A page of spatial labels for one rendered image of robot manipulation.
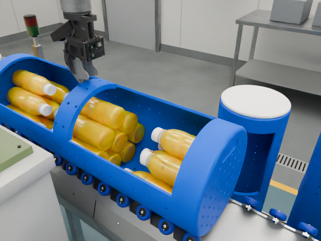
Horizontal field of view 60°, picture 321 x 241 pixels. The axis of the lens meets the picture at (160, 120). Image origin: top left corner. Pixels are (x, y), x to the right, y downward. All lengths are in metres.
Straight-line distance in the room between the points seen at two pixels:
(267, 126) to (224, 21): 3.25
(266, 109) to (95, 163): 0.70
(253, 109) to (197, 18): 3.42
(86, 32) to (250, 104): 0.70
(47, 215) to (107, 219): 0.18
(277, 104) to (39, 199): 0.91
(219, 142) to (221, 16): 3.75
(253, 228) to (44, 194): 0.56
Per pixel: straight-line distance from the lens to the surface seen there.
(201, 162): 0.58
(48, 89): 1.04
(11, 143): 0.77
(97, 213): 0.94
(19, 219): 0.78
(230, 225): 0.84
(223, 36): 4.32
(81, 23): 0.76
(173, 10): 4.65
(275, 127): 1.16
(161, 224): 0.77
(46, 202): 0.81
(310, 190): 1.43
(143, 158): 0.72
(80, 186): 0.95
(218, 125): 0.64
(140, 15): 4.99
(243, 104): 1.17
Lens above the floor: 1.58
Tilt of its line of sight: 32 degrees down
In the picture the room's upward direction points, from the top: straight up
